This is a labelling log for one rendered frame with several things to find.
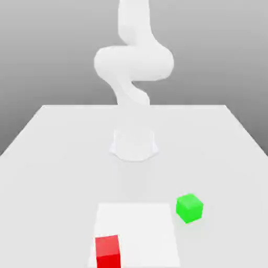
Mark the small green cube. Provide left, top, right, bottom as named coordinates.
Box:
left=175, top=193, right=204, bottom=224

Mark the small red cube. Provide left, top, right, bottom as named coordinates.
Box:
left=94, top=234, right=122, bottom=268

